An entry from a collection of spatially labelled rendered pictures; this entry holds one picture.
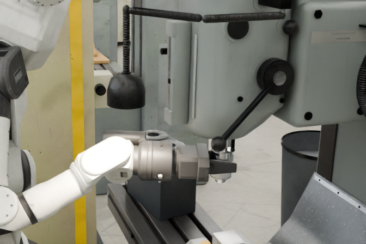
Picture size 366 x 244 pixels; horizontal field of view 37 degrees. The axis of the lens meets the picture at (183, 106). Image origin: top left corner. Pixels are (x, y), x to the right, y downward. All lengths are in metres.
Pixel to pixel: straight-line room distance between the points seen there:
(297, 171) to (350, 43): 2.02
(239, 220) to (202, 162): 2.50
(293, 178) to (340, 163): 1.69
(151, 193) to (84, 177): 0.47
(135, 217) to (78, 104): 1.37
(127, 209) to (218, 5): 0.81
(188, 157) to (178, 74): 0.19
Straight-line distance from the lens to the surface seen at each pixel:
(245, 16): 0.94
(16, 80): 1.23
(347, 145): 1.45
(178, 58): 1.09
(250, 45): 1.06
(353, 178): 1.45
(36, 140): 2.92
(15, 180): 1.72
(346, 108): 1.19
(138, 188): 1.67
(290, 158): 3.14
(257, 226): 3.59
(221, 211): 3.75
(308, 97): 1.13
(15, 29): 1.27
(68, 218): 3.13
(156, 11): 0.95
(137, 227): 1.56
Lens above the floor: 1.69
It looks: 16 degrees down
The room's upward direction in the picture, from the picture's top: 2 degrees clockwise
